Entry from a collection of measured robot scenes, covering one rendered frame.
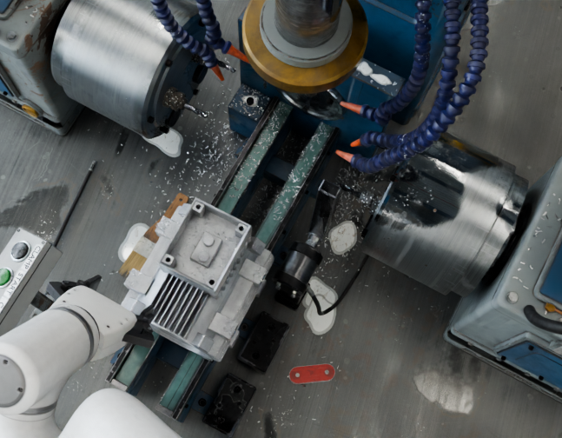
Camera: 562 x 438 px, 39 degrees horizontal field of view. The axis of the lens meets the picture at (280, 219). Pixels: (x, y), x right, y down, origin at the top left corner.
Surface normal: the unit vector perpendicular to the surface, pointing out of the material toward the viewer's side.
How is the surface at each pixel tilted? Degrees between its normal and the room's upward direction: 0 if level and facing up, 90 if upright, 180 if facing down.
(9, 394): 31
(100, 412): 36
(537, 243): 0
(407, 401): 0
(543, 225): 0
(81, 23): 20
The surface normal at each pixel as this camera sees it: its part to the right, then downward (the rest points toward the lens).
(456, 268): -0.37, 0.52
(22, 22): 0.03, -0.29
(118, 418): -0.07, -0.81
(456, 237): -0.22, 0.20
